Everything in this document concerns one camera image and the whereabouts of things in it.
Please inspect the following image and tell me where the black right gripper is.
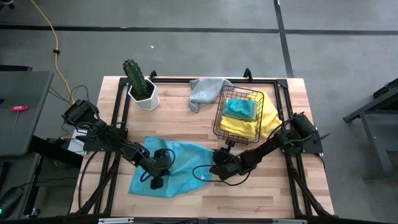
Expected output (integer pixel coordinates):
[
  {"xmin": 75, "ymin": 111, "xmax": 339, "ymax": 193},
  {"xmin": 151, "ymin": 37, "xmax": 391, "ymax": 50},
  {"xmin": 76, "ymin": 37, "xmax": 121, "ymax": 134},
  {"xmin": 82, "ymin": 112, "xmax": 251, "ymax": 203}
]
[{"xmin": 210, "ymin": 139, "xmax": 246, "ymax": 181}]

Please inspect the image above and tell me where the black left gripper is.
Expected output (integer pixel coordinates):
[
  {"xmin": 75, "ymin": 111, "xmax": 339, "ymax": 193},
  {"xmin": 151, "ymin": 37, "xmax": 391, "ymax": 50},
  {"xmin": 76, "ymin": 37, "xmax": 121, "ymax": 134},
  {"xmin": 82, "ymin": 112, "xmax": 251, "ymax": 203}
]
[{"xmin": 146, "ymin": 148, "xmax": 172, "ymax": 190}]

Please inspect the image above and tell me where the black wire basket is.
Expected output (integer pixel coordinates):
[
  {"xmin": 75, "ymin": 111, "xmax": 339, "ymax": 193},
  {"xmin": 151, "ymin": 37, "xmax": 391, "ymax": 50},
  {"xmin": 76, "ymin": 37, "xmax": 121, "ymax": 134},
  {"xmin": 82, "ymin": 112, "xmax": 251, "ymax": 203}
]
[{"xmin": 213, "ymin": 85, "xmax": 265, "ymax": 146}]

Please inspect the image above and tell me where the turquoise microfiber towel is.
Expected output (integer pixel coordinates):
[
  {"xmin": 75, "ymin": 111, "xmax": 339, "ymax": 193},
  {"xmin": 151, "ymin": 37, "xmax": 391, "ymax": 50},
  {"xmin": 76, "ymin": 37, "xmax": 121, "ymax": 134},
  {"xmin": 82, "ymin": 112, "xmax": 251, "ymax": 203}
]
[
  {"xmin": 223, "ymin": 98, "xmax": 259, "ymax": 121},
  {"xmin": 128, "ymin": 136, "xmax": 216, "ymax": 198}
]

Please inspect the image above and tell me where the yellow microfiber towel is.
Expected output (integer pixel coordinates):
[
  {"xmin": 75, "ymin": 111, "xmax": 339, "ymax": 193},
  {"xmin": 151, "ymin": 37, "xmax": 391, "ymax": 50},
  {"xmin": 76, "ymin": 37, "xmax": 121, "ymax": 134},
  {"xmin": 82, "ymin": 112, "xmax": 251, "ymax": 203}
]
[
  {"xmin": 248, "ymin": 90, "xmax": 283, "ymax": 139},
  {"xmin": 220, "ymin": 116, "xmax": 258, "ymax": 140}
]

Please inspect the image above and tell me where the grey microfiber towel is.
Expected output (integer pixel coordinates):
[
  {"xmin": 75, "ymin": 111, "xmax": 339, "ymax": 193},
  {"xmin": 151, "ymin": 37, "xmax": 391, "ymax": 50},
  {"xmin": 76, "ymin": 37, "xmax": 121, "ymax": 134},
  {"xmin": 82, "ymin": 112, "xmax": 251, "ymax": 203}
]
[{"xmin": 188, "ymin": 77, "xmax": 234, "ymax": 113}]

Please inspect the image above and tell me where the black rig beam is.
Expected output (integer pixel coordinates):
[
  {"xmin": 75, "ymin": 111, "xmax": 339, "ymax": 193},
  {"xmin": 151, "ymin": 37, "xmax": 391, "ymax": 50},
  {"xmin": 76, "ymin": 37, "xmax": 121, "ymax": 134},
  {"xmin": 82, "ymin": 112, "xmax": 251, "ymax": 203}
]
[{"xmin": 0, "ymin": 214, "xmax": 398, "ymax": 224}]

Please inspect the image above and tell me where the white faceted plant pot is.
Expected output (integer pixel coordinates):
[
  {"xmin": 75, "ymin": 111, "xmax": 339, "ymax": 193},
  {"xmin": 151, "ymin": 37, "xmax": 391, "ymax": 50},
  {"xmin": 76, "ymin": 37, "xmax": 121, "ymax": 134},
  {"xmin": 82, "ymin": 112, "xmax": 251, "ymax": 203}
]
[{"xmin": 127, "ymin": 77, "xmax": 160, "ymax": 111}]

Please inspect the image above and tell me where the white power box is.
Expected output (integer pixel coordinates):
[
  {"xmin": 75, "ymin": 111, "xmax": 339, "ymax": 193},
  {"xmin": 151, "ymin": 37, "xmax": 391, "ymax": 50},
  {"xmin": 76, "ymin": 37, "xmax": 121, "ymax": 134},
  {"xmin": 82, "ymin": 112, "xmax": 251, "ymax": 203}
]
[{"xmin": 67, "ymin": 129, "xmax": 88, "ymax": 155}]

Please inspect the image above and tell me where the green cactus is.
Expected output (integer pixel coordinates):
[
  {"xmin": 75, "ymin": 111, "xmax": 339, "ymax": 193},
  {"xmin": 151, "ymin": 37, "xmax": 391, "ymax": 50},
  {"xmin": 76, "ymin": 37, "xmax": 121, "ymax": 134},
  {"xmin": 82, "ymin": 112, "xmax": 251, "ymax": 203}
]
[{"xmin": 122, "ymin": 58, "xmax": 149, "ymax": 97}]

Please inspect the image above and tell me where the dark grey desk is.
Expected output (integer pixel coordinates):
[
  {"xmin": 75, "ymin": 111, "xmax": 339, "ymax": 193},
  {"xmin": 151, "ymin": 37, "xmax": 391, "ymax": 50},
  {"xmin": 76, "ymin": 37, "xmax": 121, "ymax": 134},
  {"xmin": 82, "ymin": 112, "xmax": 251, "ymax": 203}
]
[{"xmin": 0, "ymin": 70, "xmax": 54, "ymax": 158}]

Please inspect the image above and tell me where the black device with status light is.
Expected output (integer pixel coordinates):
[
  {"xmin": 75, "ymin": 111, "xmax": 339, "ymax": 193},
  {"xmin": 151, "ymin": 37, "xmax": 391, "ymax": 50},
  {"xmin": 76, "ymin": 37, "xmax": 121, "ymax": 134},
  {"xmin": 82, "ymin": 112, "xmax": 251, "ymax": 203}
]
[{"xmin": 0, "ymin": 185, "xmax": 24, "ymax": 220}]

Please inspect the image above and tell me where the black side table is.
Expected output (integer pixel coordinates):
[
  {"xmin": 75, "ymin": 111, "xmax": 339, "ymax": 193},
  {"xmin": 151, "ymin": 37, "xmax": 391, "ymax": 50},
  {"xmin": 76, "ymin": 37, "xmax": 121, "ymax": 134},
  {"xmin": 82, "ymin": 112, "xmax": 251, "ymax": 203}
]
[{"xmin": 343, "ymin": 77, "xmax": 398, "ymax": 181}]

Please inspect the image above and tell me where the black flat panel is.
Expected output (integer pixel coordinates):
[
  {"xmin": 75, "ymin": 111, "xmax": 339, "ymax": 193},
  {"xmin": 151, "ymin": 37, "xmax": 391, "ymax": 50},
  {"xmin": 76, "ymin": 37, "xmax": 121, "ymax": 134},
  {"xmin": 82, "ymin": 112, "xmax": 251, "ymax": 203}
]
[{"xmin": 0, "ymin": 64, "xmax": 34, "ymax": 72}]

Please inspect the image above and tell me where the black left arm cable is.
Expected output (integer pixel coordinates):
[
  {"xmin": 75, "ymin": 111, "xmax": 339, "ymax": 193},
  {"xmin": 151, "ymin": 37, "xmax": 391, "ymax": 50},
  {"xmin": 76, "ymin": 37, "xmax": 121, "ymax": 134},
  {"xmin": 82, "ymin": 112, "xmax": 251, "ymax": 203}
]
[{"xmin": 139, "ymin": 148, "xmax": 177, "ymax": 183}]

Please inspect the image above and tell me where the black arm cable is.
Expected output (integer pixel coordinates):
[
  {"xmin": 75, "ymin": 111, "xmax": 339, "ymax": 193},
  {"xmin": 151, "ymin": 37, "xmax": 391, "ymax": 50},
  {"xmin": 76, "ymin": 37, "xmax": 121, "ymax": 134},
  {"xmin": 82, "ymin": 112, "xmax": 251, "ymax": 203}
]
[
  {"xmin": 192, "ymin": 164, "xmax": 251, "ymax": 187},
  {"xmin": 139, "ymin": 148, "xmax": 177, "ymax": 183}
]

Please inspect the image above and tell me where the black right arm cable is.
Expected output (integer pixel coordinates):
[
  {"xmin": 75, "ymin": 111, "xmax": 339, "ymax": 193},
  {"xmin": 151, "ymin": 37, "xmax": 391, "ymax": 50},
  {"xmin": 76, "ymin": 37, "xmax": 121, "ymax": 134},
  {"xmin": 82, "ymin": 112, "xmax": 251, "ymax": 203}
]
[{"xmin": 192, "ymin": 164, "xmax": 251, "ymax": 187}]

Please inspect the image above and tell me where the black aluminium table frame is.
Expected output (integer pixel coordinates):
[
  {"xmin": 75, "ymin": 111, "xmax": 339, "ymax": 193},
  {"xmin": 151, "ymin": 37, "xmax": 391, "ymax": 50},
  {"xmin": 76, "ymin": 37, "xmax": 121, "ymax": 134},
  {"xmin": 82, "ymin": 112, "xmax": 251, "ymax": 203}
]
[{"xmin": 74, "ymin": 76, "xmax": 335, "ymax": 218}]

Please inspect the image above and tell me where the red-handled hex key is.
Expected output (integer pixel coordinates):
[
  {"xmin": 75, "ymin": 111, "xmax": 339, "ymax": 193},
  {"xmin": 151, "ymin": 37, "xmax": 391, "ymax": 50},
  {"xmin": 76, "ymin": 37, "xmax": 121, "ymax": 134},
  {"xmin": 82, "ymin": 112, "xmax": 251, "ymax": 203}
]
[{"xmin": 9, "ymin": 105, "xmax": 30, "ymax": 130}]

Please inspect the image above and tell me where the yellow cable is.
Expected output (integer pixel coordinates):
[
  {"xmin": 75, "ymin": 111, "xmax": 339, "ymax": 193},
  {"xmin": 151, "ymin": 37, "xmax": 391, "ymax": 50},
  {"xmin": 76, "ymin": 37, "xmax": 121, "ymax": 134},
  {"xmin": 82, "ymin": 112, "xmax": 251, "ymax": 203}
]
[{"xmin": 30, "ymin": 0, "xmax": 75, "ymax": 103}]

